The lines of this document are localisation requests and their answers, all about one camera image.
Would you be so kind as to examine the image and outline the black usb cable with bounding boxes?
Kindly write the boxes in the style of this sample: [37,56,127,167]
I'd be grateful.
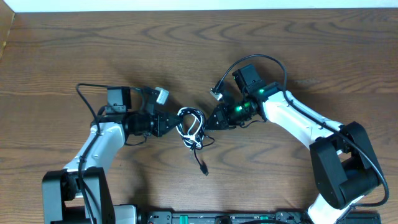
[176,107,216,177]

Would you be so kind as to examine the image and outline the white usb cable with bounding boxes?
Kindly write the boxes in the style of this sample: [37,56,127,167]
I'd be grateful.
[175,107,206,149]

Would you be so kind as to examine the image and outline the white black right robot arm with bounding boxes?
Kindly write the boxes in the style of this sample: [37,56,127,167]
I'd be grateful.
[206,80,386,223]

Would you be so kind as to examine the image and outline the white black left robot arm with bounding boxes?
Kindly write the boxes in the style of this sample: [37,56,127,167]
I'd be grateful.
[42,111,182,223]

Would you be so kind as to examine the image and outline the brown wooden side panel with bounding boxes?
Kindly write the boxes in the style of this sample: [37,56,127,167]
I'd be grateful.
[0,0,15,58]

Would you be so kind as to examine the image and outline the black right camera cable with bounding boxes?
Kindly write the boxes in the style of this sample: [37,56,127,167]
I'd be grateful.
[210,54,391,208]

